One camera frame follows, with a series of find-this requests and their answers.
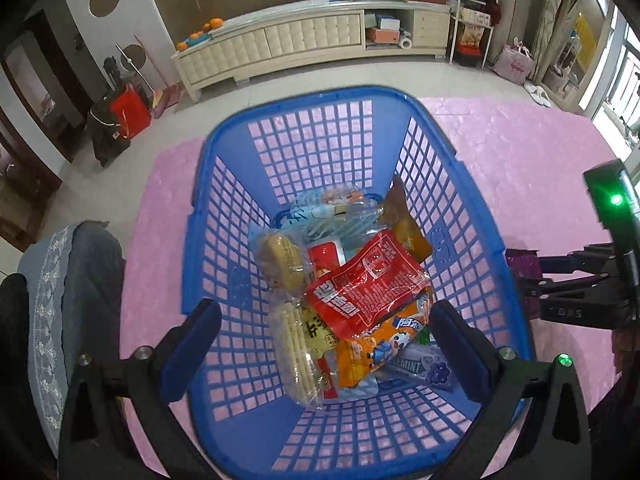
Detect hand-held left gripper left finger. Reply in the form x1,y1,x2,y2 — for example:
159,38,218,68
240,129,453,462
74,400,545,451
59,299,223,480

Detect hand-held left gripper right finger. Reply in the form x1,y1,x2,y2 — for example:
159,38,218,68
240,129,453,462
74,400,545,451
429,300,596,480

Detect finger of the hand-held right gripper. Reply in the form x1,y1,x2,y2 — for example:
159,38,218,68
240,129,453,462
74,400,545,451
536,242,621,277
517,266,625,320

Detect blue mint packet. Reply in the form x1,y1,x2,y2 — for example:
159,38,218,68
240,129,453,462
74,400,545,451
385,342,458,393

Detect purple snack packet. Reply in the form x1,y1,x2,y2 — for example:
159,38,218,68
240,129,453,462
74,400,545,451
504,249,543,282

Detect orange blue cartoon packet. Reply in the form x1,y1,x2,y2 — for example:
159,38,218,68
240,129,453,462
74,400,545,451
325,287,433,403

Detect clear cracker packet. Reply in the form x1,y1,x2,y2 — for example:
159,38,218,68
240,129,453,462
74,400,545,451
270,300,331,411

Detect large red snack packet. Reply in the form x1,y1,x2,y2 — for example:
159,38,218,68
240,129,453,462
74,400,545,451
304,229,430,343

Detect small orange brown packet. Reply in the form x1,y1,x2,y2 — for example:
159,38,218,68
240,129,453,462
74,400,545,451
377,175,433,263

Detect clear yellow cake packet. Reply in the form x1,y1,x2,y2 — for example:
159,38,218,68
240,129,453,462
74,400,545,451
252,227,311,293

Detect small red white packet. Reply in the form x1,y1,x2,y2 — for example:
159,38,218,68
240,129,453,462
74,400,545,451
307,241,347,281

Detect light blue snack packet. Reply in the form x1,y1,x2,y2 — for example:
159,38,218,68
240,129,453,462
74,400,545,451
290,187,386,242

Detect blue plastic basket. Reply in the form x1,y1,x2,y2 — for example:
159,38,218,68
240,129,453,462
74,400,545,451
181,85,535,480

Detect pink tablecloth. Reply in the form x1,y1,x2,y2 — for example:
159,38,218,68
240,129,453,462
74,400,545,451
120,95,621,480

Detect chair with grey cover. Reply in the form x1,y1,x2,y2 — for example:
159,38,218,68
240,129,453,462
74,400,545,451
17,220,126,456

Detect white slippers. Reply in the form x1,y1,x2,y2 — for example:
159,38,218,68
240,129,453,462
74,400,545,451
524,84,552,108

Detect dark cloth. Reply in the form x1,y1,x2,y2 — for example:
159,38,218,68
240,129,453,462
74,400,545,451
0,272,38,480

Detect glass balcony door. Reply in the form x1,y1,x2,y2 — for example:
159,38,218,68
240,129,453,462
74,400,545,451
580,0,640,147

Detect pink bag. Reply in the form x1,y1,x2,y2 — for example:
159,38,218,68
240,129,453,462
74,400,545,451
494,42,535,85

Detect yellow hanging item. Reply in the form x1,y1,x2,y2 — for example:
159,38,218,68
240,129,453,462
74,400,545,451
574,14,598,61

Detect black red box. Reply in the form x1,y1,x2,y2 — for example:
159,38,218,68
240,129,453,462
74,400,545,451
457,45,487,67

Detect black luggage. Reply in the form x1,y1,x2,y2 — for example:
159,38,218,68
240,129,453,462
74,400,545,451
87,95,133,168

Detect orange snack bag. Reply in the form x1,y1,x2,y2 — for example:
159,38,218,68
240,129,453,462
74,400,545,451
460,24,487,47

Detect red paper bag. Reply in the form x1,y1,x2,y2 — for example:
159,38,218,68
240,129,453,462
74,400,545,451
109,85,152,141

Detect patterned beige curtain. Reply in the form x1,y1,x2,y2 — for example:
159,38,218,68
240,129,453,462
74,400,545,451
530,0,593,88

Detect dark wooden door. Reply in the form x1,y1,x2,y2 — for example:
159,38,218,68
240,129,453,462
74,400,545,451
0,55,67,252
20,10,90,132

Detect broom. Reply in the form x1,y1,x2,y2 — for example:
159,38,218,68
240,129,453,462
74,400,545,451
134,35,182,111

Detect white shelf rack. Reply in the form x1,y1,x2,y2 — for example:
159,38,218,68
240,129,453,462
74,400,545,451
432,0,503,67

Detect white mop pole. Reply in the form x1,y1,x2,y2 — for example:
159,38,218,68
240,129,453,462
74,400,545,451
116,44,151,92

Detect white tv cabinet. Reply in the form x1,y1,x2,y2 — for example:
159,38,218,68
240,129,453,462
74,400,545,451
172,0,452,103

